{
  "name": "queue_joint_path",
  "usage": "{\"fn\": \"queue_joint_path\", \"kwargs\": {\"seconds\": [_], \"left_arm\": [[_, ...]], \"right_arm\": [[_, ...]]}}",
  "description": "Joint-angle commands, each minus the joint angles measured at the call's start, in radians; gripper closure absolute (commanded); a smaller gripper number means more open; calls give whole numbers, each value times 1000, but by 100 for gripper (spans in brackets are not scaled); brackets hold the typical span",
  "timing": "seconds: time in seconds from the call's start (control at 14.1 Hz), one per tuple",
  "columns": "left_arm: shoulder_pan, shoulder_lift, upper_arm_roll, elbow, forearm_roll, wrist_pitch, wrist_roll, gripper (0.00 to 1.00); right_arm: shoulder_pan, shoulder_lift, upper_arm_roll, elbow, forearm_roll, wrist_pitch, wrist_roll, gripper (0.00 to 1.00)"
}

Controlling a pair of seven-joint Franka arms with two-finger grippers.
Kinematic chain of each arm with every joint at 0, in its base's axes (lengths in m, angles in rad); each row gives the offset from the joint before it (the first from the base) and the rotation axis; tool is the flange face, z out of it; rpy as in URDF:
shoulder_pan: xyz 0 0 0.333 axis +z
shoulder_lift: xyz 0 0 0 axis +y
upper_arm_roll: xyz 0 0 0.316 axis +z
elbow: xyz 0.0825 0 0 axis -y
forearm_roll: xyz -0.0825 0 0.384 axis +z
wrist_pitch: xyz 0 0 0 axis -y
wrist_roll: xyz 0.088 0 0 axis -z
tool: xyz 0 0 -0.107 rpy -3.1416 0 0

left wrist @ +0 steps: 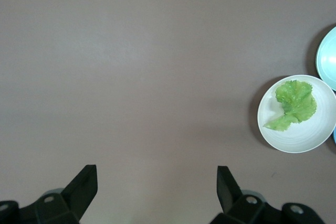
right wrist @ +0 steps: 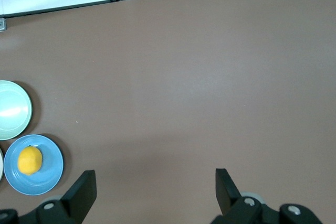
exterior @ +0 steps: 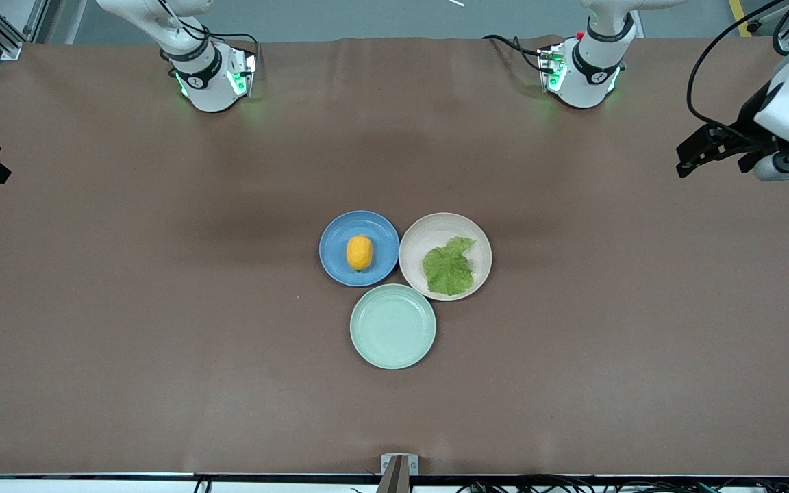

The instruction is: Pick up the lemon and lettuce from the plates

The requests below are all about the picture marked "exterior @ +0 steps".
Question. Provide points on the green lettuce leaf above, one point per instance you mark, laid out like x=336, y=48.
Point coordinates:
x=446, y=270

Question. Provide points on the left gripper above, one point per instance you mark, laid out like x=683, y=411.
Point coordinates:
x=750, y=114

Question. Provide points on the brown table mat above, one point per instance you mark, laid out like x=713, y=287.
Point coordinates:
x=93, y=342

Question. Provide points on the yellow lemon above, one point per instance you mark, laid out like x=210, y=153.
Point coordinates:
x=359, y=253

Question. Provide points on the blue plate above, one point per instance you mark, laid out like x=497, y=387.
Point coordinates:
x=333, y=246

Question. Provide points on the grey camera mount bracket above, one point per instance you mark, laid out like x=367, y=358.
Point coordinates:
x=399, y=465

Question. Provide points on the beige plate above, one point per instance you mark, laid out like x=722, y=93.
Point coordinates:
x=435, y=229

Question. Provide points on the pale green plate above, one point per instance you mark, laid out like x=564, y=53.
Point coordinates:
x=392, y=326

